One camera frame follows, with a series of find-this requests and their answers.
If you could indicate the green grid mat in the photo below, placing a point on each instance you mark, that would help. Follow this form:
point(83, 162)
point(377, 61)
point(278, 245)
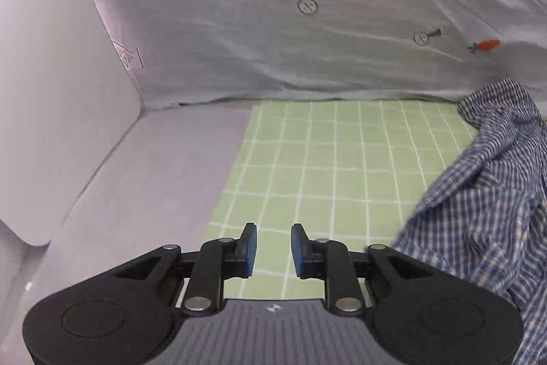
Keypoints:
point(333, 159)

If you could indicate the grey carrot print sheet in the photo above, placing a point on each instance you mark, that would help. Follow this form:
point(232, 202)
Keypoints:
point(277, 27)

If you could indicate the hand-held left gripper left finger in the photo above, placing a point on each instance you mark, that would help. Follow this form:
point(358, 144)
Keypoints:
point(250, 249)

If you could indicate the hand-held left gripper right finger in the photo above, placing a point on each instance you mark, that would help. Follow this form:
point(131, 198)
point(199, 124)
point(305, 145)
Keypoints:
point(298, 249)

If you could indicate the blue plaid shirt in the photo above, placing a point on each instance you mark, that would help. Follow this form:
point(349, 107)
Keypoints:
point(483, 211)

